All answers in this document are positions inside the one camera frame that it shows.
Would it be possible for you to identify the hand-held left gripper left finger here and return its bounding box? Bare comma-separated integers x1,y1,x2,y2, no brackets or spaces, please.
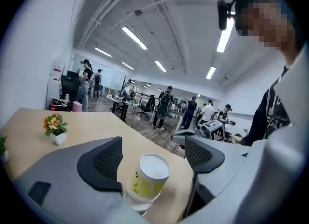
14,135,146,224

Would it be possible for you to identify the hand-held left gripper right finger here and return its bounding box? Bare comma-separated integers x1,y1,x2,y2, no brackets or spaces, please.
183,135,252,219

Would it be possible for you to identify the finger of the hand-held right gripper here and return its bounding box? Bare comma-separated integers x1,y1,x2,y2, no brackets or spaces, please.
170,130,198,146

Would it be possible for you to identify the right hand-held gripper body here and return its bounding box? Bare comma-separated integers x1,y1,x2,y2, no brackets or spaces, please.
197,119,226,143

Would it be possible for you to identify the yellow printed paper cup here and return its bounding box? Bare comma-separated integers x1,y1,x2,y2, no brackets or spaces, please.
126,153,171,204

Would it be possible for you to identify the blue printed paper cup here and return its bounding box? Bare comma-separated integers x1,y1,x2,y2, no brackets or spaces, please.
123,190,155,216

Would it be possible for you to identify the orange flower potted plant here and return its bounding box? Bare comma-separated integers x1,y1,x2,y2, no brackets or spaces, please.
42,113,68,146

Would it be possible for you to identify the black office chair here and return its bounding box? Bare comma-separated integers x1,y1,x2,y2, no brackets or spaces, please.
60,70,82,105
136,94,156,119

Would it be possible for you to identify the person's black printed shirt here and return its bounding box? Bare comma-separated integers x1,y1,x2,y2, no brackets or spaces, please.
240,66,294,146

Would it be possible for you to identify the black equipment case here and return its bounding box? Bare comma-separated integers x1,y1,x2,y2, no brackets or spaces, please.
49,98,73,112

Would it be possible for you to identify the round table with black base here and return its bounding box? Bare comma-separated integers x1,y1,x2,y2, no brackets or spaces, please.
106,94,136,122

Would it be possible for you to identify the small green potted plant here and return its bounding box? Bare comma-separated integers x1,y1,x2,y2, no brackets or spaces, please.
0,135,9,163

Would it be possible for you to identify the wooden coat rack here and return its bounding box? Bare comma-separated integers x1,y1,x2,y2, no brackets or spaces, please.
119,74,128,96

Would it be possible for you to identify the white cabinet with red label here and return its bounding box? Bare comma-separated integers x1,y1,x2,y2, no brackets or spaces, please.
47,58,65,105

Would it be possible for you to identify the person's head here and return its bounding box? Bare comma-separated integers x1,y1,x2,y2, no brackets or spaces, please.
234,0,302,69

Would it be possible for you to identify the black head-mounted camera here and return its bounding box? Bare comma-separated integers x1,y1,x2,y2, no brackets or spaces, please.
216,0,236,31

